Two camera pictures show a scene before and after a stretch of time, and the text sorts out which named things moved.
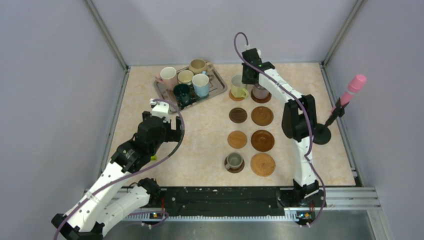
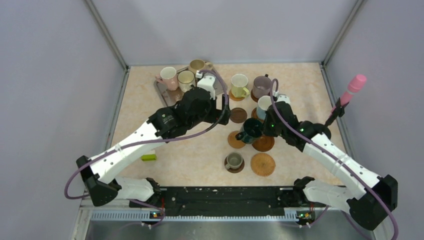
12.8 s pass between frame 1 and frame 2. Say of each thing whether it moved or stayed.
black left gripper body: moved
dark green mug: moved
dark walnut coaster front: stayed
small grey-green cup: stayed
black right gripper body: moved
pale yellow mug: stayed
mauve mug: stayed
